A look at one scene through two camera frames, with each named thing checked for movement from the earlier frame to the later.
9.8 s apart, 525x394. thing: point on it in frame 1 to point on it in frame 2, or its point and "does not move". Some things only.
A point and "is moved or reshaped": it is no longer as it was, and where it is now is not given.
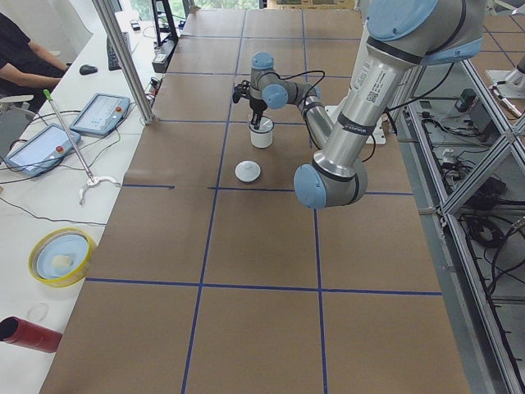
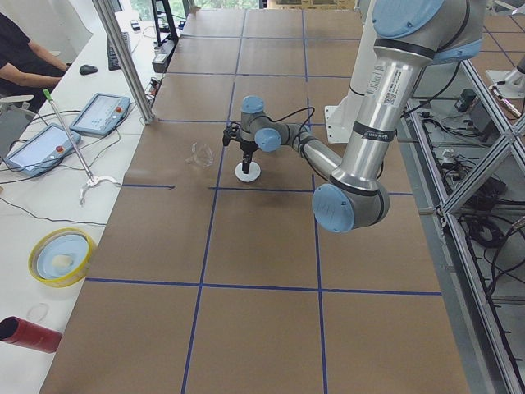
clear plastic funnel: [266, 125] is moved or reshaped
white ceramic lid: [248, 171] does not move
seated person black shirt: [26, 68] does not move
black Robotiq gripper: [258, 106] to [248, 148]
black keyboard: [113, 60] does not move
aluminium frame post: [104, 8] does not move
